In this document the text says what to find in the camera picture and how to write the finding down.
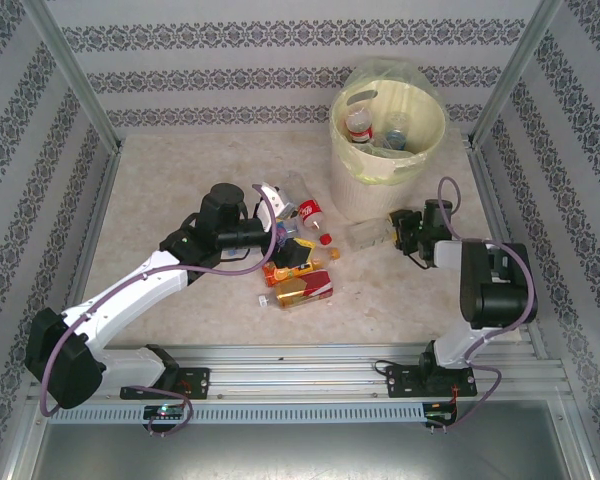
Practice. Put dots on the orange juice bottle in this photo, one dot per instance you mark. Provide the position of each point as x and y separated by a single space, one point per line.
320 262

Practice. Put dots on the blue label water bottle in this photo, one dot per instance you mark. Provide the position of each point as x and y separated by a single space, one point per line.
283 231

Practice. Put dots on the red bottle cap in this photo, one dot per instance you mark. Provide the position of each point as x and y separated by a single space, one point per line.
325 239

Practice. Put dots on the red gold label tea bottle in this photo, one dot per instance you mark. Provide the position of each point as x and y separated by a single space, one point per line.
305 290

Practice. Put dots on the clear square plastic bottle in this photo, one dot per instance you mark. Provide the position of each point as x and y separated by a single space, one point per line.
370 235

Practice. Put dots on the red label cola bottle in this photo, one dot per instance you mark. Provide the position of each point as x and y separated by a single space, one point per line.
310 210

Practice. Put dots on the clear unlabelled plastic bottle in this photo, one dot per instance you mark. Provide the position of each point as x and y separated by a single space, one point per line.
297 182

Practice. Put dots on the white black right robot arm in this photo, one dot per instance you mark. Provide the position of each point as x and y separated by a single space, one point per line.
500 290

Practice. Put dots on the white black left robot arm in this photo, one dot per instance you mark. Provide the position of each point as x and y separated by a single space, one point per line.
130 287

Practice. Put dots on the cream plastic bin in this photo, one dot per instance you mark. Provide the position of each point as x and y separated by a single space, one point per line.
370 195

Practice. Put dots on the grey metal panel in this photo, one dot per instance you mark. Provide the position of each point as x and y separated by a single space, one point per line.
300 455

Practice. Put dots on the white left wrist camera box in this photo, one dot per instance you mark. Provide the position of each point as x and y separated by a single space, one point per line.
275 202

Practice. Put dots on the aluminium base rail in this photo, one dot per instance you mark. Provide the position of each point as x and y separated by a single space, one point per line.
300 375

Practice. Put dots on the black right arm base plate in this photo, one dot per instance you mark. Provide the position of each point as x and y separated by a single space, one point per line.
400 382

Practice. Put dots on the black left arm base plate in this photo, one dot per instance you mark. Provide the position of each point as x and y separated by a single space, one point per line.
197 382

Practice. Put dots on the aluminium frame post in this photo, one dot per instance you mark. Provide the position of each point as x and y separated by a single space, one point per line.
70 70
517 65

